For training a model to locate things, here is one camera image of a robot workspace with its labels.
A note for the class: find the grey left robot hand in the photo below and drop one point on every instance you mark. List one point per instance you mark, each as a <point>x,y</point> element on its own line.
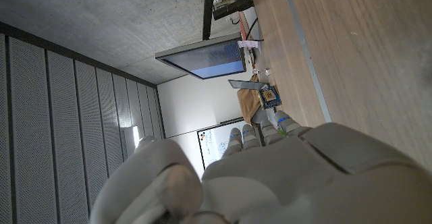
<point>290,176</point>

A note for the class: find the whiteboard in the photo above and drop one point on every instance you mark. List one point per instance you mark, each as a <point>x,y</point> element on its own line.
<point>216,143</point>

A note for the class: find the small blue yellow box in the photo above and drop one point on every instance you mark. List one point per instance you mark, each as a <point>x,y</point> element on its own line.
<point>270,96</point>

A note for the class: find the brown jacket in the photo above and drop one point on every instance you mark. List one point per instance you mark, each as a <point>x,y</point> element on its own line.
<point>249,101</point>

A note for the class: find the small clear glass object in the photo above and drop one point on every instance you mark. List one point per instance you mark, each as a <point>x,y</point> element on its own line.
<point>261,71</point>

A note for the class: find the black computer monitor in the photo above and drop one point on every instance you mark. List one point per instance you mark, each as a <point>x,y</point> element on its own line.
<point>209,57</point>

